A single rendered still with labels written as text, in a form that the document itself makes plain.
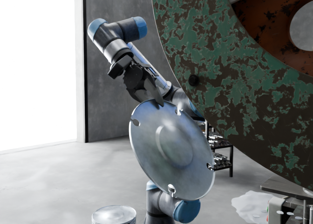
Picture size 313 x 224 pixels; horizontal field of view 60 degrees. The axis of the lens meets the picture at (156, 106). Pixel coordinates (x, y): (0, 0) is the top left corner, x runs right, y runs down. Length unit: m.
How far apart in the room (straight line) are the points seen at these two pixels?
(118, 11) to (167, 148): 5.92
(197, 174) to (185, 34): 0.37
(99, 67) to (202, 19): 5.44
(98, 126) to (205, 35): 5.49
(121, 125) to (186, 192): 5.75
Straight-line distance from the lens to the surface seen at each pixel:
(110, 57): 0.85
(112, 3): 6.46
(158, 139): 0.69
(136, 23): 0.95
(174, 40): 0.56
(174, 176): 0.68
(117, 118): 6.28
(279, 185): 0.97
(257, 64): 0.48
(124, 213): 1.99
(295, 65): 0.54
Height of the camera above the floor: 1.08
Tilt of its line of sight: 4 degrees down
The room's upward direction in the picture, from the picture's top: straight up
